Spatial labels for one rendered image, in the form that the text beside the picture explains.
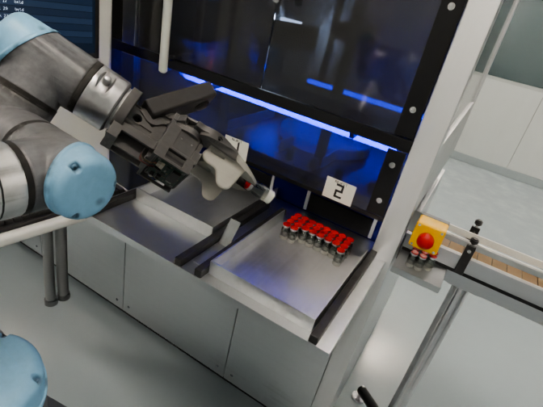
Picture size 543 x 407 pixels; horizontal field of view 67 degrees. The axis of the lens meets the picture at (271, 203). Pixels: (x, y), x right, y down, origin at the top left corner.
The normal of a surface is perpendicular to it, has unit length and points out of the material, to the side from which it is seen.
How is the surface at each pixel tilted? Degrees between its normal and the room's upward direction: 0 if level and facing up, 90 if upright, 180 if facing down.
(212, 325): 90
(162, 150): 42
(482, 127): 90
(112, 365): 0
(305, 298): 0
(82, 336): 0
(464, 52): 90
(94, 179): 90
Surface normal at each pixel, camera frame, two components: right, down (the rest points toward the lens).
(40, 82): 0.64, 0.29
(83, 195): 0.79, 0.42
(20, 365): 0.30, -0.80
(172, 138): 0.56, -0.32
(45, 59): 0.36, 0.10
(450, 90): -0.49, 0.32
